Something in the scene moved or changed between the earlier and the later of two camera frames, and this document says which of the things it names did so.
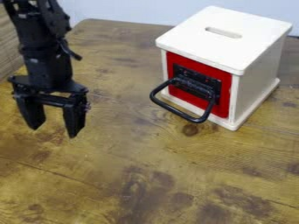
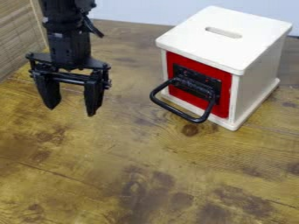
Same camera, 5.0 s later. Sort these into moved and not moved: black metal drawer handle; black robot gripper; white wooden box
Moved: black robot gripper
Not moved: white wooden box; black metal drawer handle
